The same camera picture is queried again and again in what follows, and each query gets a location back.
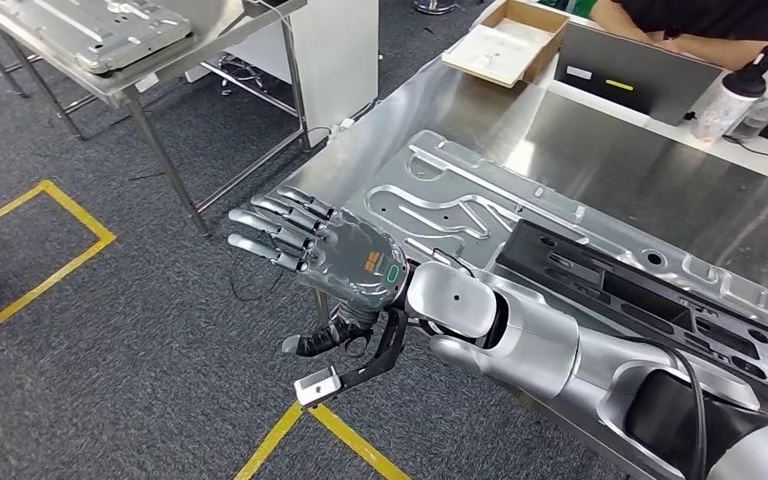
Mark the black plastic frame part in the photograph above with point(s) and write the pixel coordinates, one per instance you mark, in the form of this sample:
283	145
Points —
513	258

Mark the white bottle with black cap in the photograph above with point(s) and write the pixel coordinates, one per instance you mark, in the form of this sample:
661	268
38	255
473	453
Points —
722	109

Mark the stainless steel workbench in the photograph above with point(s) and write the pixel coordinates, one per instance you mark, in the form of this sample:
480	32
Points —
622	152

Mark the yellow floor tape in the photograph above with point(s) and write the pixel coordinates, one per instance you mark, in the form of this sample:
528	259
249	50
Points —
357	442

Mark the grey laptop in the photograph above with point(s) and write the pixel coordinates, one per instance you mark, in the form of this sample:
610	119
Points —
636	79

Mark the stainless steel side table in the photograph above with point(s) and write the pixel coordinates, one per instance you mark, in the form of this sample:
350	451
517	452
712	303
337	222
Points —
212	16

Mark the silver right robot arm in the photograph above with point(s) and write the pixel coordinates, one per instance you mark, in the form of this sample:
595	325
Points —
530	344

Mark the white cabinet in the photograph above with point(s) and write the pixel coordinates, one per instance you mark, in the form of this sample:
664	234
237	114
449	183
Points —
338	53

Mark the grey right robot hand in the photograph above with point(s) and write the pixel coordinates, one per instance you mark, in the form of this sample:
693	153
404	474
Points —
357	265

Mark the person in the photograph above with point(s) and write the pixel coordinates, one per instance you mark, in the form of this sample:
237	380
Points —
689	16

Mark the black camera bracket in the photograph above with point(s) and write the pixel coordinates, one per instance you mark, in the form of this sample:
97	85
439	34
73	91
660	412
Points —
384	351

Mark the stamped sheet metal panel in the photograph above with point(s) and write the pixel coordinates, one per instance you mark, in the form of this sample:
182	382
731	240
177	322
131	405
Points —
92	33
463	172

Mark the white foam insert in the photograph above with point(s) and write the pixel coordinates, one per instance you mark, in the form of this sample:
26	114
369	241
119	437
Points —
490	50

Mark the round chrome stand base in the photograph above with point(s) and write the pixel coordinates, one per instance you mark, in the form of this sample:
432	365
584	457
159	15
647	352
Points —
434	6

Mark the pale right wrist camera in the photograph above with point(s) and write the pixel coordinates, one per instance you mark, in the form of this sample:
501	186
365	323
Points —
318	386

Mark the open cardboard box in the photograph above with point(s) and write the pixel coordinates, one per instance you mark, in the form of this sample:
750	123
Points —
546	46

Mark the white desk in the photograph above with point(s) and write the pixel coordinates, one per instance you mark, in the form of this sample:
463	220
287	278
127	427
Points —
748	156

